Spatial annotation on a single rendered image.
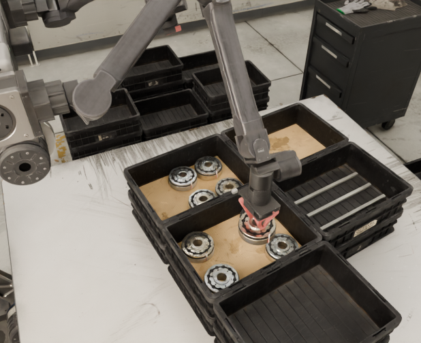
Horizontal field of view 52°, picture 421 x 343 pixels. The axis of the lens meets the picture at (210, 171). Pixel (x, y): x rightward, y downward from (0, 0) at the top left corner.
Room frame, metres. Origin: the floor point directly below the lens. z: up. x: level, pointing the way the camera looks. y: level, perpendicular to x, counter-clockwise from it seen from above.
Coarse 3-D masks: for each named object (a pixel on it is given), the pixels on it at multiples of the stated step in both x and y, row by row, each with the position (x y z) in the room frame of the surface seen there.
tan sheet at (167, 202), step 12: (216, 156) 1.29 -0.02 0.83; (192, 168) 1.22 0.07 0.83; (228, 168) 1.22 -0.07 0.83; (156, 180) 1.16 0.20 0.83; (168, 180) 1.16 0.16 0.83; (204, 180) 1.16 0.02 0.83; (216, 180) 1.16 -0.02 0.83; (144, 192) 1.10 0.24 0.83; (156, 192) 1.10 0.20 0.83; (168, 192) 1.10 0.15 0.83; (180, 192) 1.10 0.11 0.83; (192, 192) 1.10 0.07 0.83; (156, 204) 1.04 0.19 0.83; (168, 204) 1.04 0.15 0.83; (180, 204) 1.04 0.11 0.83; (168, 216) 0.98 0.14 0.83
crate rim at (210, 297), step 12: (276, 192) 1.00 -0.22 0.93; (216, 204) 0.94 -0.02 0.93; (288, 204) 0.94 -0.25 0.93; (300, 216) 0.89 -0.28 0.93; (312, 228) 0.84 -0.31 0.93; (168, 240) 0.81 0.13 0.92; (312, 240) 0.80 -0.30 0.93; (180, 252) 0.76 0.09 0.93; (276, 264) 0.71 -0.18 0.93; (192, 276) 0.68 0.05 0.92; (252, 276) 0.67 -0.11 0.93; (204, 288) 0.64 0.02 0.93; (228, 288) 0.64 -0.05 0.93
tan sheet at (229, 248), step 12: (216, 228) 0.93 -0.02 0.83; (228, 228) 0.93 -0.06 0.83; (276, 228) 0.93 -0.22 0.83; (216, 240) 0.88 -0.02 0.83; (228, 240) 0.88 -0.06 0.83; (240, 240) 0.88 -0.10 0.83; (216, 252) 0.83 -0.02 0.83; (228, 252) 0.83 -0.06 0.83; (240, 252) 0.83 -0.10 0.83; (252, 252) 0.83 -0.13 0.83; (264, 252) 0.83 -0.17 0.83; (192, 264) 0.79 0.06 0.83; (204, 264) 0.78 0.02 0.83; (228, 264) 0.78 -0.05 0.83; (240, 264) 0.78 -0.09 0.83; (252, 264) 0.78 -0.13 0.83; (264, 264) 0.78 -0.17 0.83; (240, 276) 0.74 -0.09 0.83
